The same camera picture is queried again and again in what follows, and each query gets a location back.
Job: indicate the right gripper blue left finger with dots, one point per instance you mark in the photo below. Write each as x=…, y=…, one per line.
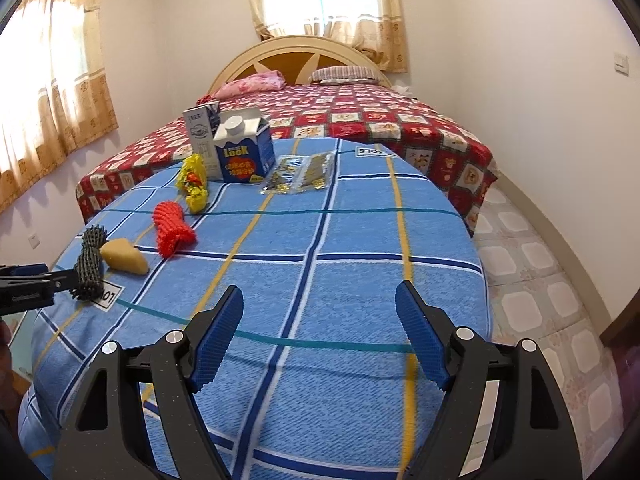
x=210, y=333

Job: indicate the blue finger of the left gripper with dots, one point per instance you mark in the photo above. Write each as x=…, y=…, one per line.
x=63, y=280
x=36, y=270

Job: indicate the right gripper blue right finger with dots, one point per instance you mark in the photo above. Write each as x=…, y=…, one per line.
x=428, y=330

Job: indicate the yellow sponge wedge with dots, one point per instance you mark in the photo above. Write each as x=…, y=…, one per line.
x=120, y=255

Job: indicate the red foam net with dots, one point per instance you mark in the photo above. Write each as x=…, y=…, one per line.
x=172, y=232

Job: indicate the light blue trash bin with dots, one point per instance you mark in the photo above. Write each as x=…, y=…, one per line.
x=21, y=326

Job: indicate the white blanket label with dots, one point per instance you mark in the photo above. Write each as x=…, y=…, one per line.
x=363, y=151
x=109, y=293

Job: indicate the blue plaid blanket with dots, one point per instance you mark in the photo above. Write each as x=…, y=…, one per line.
x=319, y=381

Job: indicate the yellow crumpled plastic wrapper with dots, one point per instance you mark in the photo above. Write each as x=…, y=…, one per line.
x=192, y=183

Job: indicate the clear gold packet left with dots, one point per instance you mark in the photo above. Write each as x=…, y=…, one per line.
x=284, y=176

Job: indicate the clear gold packet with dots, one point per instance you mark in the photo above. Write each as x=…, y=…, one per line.
x=284, y=176
x=316, y=173

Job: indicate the white far blanket label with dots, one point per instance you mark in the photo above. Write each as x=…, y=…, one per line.
x=363, y=151

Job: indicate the clear gold packet right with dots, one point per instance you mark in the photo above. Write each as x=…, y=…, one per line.
x=316, y=173

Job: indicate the blue milk carton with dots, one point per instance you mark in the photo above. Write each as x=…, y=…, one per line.
x=244, y=146

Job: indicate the left window curtain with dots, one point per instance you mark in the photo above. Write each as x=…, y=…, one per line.
x=54, y=93

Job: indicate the window curtain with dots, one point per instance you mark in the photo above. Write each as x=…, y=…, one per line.
x=54, y=93
x=376, y=28

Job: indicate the red patterned bed cover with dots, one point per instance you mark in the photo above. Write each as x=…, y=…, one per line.
x=458, y=163

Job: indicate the grey white tall carton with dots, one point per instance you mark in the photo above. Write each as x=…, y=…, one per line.
x=202, y=122

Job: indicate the pink pillow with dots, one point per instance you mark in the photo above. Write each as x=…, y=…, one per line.
x=271, y=80

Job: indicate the striped pillow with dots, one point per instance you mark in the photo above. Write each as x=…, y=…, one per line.
x=345, y=74

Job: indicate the cream wooden headboard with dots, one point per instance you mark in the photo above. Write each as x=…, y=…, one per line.
x=296, y=58

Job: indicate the back window curtain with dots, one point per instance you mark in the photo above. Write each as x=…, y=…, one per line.
x=376, y=28

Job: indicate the white wall switch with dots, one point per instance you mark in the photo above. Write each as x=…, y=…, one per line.
x=621, y=64

